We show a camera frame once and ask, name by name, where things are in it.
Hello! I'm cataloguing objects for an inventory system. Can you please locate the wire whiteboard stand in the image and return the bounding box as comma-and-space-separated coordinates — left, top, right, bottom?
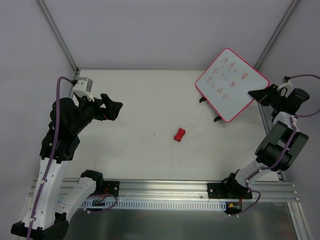
199, 96, 222, 123

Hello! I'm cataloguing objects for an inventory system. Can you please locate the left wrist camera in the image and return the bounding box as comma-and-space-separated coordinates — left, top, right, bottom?
72, 77, 94, 102

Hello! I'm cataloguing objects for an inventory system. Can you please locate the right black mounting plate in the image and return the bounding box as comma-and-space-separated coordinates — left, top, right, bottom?
207, 182, 228, 199

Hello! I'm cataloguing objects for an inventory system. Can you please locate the black mounting plate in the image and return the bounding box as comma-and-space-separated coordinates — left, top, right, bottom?
207, 182, 228, 199
103, 180, 120, 197

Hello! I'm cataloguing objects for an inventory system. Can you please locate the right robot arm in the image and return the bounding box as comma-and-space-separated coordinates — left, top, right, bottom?
212, 84, 310, 199

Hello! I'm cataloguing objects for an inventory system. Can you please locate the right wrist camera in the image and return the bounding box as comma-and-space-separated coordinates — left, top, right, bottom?
277, 76, 293, 92

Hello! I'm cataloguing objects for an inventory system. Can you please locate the red bone-shaped eraser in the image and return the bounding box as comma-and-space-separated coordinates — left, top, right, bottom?
173, 128, 186, 142

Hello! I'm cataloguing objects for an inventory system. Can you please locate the pink framed whiteboard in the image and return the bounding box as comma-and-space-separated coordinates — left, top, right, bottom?
195, 48, 270, 123

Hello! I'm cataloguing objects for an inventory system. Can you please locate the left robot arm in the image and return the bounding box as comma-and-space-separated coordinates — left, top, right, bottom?
10, 93, 123, 240

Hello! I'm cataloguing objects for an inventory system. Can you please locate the aluminium frame post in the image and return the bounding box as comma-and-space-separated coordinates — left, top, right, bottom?
254, 0, 301, 70
35, 0, 79, 74

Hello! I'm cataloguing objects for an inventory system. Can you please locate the right aluminium frame post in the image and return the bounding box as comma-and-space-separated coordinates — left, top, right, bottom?
254, 0, 301, 70

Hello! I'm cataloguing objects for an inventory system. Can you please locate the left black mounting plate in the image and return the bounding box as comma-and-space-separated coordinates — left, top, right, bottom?
103, 180, 120, 197

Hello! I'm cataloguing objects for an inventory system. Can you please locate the left aluminium frame post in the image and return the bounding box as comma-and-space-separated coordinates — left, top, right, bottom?
35, 0, 79, 74

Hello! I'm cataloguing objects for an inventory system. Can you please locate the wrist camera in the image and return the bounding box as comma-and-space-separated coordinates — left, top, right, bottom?
277, 76, 293, 92
72, 77, 94, 102

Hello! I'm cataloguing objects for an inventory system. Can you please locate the white slotted cable duct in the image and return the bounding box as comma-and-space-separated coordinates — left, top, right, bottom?
77, 197, 227, 212

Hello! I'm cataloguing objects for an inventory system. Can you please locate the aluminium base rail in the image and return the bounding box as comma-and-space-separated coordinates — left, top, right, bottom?
29, 177, 298, 203

